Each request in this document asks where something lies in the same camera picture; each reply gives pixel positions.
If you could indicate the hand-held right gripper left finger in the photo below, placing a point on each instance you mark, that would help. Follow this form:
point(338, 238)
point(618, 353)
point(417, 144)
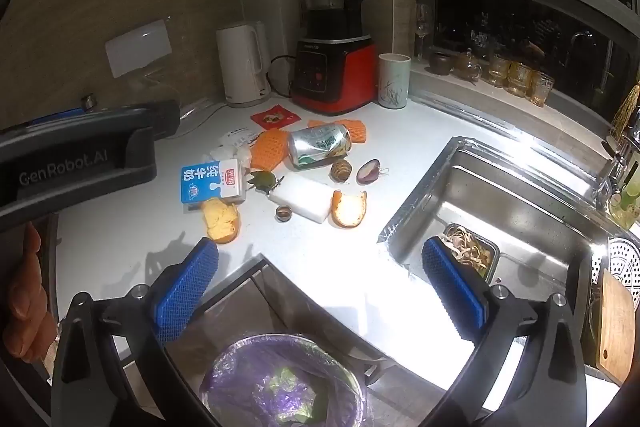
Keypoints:
point(185, 292)

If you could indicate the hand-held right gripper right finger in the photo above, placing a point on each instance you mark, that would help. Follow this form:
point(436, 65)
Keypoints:
point(455, 294)

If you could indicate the orange peel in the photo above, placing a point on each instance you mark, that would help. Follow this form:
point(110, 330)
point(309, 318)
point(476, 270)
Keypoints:
point(347, 209)
point(220, 219)

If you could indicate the blue and white milk carton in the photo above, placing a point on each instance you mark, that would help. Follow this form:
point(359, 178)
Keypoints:
point(212, 182)

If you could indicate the brown chestnut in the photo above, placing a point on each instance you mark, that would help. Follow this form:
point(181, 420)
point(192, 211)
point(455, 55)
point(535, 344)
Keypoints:
point(283, 213)

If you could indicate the trash bin with purple bag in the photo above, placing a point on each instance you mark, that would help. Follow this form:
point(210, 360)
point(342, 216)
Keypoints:
point(280, 387)

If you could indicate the white tissue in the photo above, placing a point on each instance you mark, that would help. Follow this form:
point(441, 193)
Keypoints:
point(227, 154)

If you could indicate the purple onion half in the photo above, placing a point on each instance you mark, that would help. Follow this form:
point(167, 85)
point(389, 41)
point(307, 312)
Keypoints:
point(368, 172)

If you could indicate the white foam block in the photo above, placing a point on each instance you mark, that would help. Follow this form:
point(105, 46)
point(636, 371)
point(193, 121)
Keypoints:
point(305, 199)

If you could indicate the orange foam fruit net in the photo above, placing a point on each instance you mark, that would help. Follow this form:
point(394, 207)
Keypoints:
point(357, 131)
point(270, 149)

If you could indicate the small brown taro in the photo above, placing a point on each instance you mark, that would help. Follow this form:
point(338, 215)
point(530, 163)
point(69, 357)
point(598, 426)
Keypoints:
point(340, 170)

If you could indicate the red snack packet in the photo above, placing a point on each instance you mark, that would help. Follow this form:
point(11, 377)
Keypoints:
point(274, 118)

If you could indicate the crushed aluminium can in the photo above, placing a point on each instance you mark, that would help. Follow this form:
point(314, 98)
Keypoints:
point(317, 147)

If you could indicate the person's left hand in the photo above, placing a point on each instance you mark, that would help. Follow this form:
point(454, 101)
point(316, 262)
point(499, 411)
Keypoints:
point(25, 307)

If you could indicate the metal tray with food scraps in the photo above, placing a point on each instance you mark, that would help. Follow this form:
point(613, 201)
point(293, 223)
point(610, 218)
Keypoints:
point(472, 252)

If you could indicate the small metal clip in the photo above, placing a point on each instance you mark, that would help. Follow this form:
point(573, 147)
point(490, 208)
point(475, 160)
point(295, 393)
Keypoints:
point(89, 102)

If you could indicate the stainless steel sink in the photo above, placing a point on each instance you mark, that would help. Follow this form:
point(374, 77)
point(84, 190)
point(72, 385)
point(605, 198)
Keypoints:
point(510, 202)

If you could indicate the green leaves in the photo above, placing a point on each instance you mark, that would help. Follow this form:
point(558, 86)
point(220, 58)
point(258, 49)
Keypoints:
point(262, 181)

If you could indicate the white paper wrapper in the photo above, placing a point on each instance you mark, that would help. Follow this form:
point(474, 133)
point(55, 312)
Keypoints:
point(237, 138)

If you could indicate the wooden cutting board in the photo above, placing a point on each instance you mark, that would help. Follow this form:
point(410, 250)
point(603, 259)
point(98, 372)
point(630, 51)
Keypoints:
point(617, 327)

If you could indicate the round metal steamer rack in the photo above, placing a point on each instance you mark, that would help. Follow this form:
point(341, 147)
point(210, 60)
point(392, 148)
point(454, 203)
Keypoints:
point(625, 262)

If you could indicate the white electric kettle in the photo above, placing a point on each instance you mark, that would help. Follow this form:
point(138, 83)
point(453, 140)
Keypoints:
point(240, 67)

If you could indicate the green dish soap bottle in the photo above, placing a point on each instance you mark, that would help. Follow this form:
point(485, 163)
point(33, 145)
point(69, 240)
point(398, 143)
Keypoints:
point(627, 202)

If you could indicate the chrome faucet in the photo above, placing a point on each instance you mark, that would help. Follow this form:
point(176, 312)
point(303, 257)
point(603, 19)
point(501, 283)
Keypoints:
point(612, 167)

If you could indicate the white ceramic cup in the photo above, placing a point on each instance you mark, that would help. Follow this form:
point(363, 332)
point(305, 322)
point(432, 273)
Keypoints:
point(394, 82)

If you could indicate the amber glass cup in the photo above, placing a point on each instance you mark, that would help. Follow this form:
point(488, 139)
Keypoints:
point(520, 79)
point(541, 89)
point(496, 71)

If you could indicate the glass teapot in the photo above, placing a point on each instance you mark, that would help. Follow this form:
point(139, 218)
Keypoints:
point(467, 67)

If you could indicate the small dark clay pot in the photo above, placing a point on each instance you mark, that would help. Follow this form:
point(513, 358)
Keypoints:
point(441, 63)

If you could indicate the straw brush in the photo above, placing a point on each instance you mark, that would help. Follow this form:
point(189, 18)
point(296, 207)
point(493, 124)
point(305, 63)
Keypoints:
point(627, 107)

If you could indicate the red and black blender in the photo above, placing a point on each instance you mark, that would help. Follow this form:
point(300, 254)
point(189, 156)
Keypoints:
point(335, 62)

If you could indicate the wine glass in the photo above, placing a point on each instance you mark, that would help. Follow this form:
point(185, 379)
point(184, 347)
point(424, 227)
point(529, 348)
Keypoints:
point(422, 24)

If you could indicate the dark window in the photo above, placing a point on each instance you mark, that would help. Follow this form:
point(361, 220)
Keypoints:
point(525, 17)

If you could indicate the white wall outlet cover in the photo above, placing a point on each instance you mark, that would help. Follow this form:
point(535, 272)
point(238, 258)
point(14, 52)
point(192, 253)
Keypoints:
point(137, 49)

